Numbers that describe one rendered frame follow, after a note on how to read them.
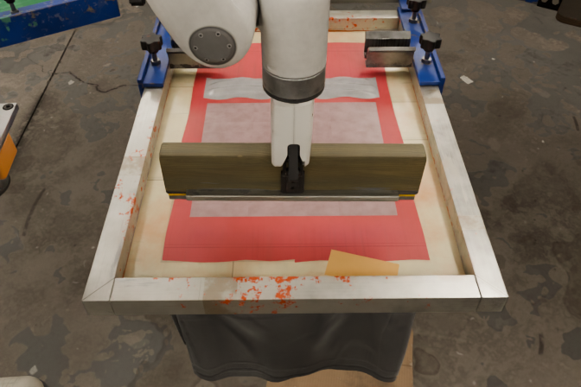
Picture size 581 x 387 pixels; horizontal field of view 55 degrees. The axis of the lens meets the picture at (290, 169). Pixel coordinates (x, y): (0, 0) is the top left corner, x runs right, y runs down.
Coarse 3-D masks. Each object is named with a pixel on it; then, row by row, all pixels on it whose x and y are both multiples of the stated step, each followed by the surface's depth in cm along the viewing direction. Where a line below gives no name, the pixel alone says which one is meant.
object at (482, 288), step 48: (144, 96) 108; (432, 96) 108; (144, 144) 98; (432, 144) 100; (480, 240) 83; (96, 288) 77; (144, 288) 77; (192, 288) 77; (240, 288) 77; (288, 288) 77; (336, 288) 77; (384, 288) 77; (432, 288) 77; (480, 288) 77
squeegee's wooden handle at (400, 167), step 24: (168, 144) 74; (192, 144) 74; (216, 144) 74; (240, 144) 74; (264, 144) 75; (312, 144) 75; (336, 144) 75; (360, 144) 75; (384, 144) 75; (408, 144) 75; (168, 168) 74; (192, 168) 75; (216, 168) 75; (240, 168) 75; (264, 168) 75; (312, 168) 75; (336, 168) 75; (360, 168) 75; (384, 168) 75; (408, 168) 75; (168, 192) 78; (408, 192) 78
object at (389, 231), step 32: (352, 64) 122; (384, 96) 113; (320, 128) 106; (352, 128) 106; (384, 128) 106; (320, 224) 89; (352, 224) 89; (384, 224) 89; (416, 224) 89; (320, 256) 85; (384, 256) 85; (416, 256) 85
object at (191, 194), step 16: (192, 192) 77; (208, 192) 77; (224, 192) 77; (240, 192) 77; (256, 192) 77; (272, 192) 77; (304, 192) 77; (320, 192) 77; (336, 192) 77; (352, 192) 77; (368, 192) 78; (384, 192) 78
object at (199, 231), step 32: (256, 64) 122; (192, 96) 113; (192, 128) 106; (224, 128) 106; (256, 128) 106; (192, 224) 89; (224, 224) 89; (256, 224) 89; (288, 224) 89; (192, 256) 85; (224, 256) 85; (256, 256) 85; (288, 256) 85
